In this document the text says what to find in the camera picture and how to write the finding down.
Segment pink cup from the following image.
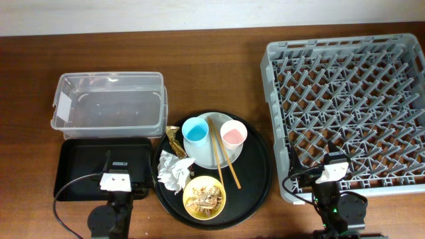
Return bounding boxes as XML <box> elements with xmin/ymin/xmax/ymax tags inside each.
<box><xmin>220</xmin><ymin>120</ymin><xmax>248</xmax><ymax>149</ymax></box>

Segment yellow bowl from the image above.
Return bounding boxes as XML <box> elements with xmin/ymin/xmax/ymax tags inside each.
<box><xmin>183</xmin><ymin>176</ymin><xmax>226</xmax><ymax>220</ymax></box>

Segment white round plate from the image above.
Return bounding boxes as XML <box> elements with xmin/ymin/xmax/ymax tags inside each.
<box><xmin>183</xmin><ymin>112</ymin><xmax>243</xmax><ymax>169</ymax></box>

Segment clear plastic waste bin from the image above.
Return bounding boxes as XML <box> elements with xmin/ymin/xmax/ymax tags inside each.
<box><xmin>50</xmin><ymin>72</ymin><xmax>168</xmax><ymax>139</ymax></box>

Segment right wooden chopstick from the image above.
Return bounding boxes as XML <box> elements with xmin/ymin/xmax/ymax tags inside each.
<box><xmin>208</xmin><ymin>117</ymin><xmax>242</xmax><ymax>189</ymax></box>

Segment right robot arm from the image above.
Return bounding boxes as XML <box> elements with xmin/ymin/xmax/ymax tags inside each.
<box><xmin>286</xmin><ymin>141</ymin><xmax>368</xmax><ymax>239</ymax></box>

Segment food scraps with rice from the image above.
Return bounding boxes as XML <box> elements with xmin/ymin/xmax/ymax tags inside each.
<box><xmin>185</xmin><ymin>186</ymin><xmax>223</xmax><ymax>216</ymax></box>

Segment white napkin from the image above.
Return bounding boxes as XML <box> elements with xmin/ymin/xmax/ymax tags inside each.
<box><xmin>157</xmin><ymin>150</ymin><xmax>195</xmax><ymax>195</ymax></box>

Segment grey dishwasher rack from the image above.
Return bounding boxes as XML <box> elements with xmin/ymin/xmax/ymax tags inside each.
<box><xmin>260</xmin><ymin>33</ymin><xmax>424</xmax><ymax>204</ymax></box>

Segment blue cup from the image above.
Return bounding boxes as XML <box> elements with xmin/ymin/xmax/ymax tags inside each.
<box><xmin>182</xmin><ymin>117</ymin><xmax>209</xmax><ymax>147</ymax></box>

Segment white label on bin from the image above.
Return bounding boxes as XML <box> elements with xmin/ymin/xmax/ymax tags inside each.
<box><xmin>56</xmin><ymin>92</ymin><xmax>72</xmax><ymax>123</ymax></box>

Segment left wooden chopstick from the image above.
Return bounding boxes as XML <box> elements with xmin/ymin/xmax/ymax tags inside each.
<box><xmin>207</xmin><ymin>118</ymin><xmax>224</xmax><ymax>186</ymax></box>

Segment gold foil wrapper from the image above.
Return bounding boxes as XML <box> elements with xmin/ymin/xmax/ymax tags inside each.
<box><xmin>165</xmin><ymin>125</ymin><xmax>188</xmax><ymax>159</ymax></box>

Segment round black serving tray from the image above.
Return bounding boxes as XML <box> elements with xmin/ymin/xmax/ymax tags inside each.
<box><xmin>152</xmin><ymin>112</ymin><xmax>272</xmax><ymax>230</ymax></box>

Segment black rectangular tray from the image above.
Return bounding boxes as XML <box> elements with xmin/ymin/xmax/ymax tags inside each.
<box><xmin>53</xmin><ymin>137</ymin><xmax>153</xmax><ymax>195</ymax></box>

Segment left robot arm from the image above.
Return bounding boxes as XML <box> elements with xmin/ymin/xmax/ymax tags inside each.
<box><xmin>87</xmin><ymin>151</ymin><xmax>151</xmax><ymax>239</ymax></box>

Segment wooden chopstick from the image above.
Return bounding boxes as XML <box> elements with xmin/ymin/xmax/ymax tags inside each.
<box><xmin>208</xmin><ymin>117</ymin><xmax>242</xmax><ymax>189</ymax></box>
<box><xmin>207</xmin><ymin>118</ymin><xmax>224</xmax><ymax>186</ymax></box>

